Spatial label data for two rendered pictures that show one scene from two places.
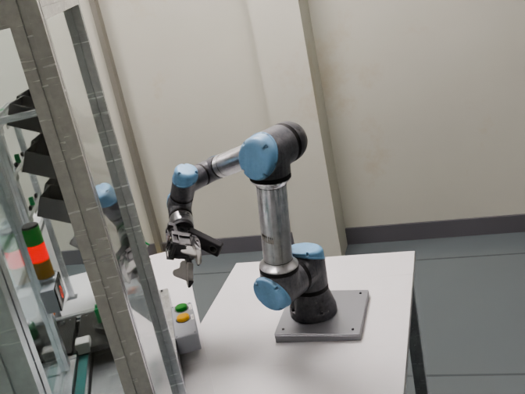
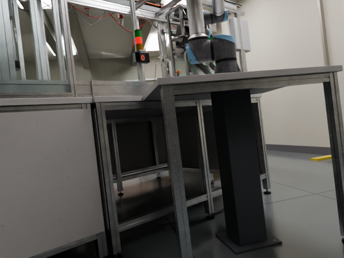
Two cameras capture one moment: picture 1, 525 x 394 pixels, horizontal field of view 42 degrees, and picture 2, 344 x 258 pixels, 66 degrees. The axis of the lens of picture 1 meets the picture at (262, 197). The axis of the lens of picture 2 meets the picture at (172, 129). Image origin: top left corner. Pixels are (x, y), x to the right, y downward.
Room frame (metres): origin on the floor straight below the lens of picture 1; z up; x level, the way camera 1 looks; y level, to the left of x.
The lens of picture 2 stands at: (0.87, -1.15, 0.65)
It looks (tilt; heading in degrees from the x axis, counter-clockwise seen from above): 0 degrees down; 59
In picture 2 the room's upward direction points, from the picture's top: 7 degrees counter-clockwise
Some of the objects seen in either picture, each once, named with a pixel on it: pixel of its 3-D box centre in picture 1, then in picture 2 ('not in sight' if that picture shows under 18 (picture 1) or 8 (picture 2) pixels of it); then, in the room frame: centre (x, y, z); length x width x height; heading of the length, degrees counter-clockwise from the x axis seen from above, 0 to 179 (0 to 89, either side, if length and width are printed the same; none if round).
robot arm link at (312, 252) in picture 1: (305, 266); (223, 47); (1.90, -0.09, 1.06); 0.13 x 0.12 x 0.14; 137
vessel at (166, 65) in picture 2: not in sight; (167, 70); (2.46, 1.42, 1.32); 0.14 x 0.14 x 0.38
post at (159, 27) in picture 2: not in sight; (164, 58); (2.62, 1.73, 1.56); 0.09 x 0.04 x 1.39; 7
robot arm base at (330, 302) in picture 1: (311, 297); (227, 69); (1.91, -0.09, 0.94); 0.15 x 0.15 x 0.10
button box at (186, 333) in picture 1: (185, 327); not in sight; (1.90, 0.32, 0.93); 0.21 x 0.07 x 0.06; 7
